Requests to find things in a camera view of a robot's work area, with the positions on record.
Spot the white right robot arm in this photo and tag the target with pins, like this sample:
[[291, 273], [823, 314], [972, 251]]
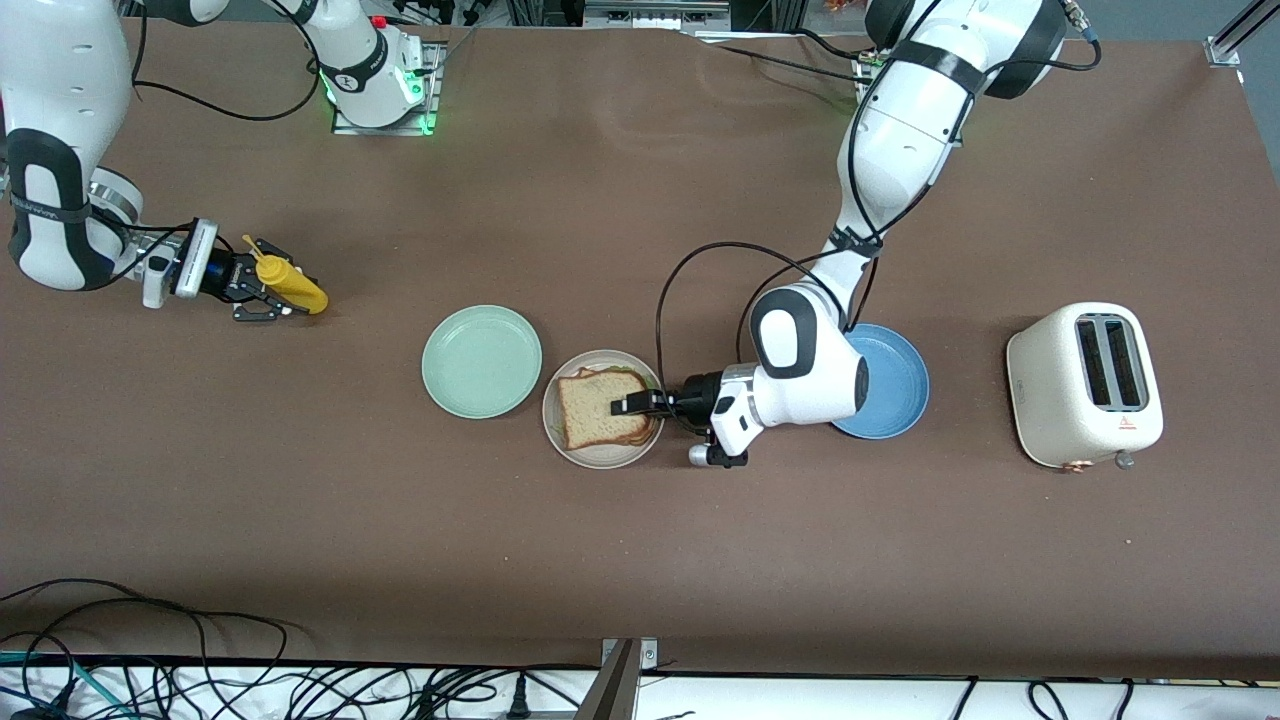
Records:
[[60, 90]]

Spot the small metal bracket plate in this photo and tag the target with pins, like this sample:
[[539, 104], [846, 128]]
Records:
[[648, 655]]

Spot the red packaged items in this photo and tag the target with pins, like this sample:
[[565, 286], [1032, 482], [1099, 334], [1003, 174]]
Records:
[[840, 5]]

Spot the grey equipment box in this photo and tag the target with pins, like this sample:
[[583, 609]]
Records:
[[655, 14]]

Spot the beige plate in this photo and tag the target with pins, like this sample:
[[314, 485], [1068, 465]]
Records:
[[600, 460]]

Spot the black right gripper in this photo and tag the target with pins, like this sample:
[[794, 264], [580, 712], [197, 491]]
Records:
[[222, 277]]

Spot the white two-slot toaster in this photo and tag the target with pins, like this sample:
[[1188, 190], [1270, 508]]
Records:
[[1050, 400]]

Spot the mint green plate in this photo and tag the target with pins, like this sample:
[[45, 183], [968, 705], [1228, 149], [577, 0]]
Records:
[[480, 362]]

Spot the aluminium profile beam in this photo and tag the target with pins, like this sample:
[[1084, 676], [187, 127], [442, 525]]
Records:
[[610, 690]]

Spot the yellow mustard squeeze bottle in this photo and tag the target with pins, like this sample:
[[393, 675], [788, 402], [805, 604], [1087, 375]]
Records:
[[300, 290]]

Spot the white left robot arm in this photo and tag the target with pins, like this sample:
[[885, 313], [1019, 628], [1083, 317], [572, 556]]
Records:
[[920, 130]]

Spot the aluminium frame rail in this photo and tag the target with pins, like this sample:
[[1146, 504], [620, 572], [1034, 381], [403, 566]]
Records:
[[1235, 40]]

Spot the black power plug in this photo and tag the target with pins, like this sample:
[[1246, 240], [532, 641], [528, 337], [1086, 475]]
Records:
[[518, 697]]

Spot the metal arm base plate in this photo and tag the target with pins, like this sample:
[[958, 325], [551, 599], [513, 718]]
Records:
[[432, 95]]

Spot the brown toast bread slice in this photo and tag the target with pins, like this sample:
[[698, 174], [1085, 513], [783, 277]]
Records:
[[595, 410], [648, 432]]

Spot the blue plate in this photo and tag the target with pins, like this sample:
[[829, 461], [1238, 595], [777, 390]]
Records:
[[900, 390]]

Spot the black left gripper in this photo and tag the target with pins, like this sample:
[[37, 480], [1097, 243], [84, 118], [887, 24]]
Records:
[[696, 393]]

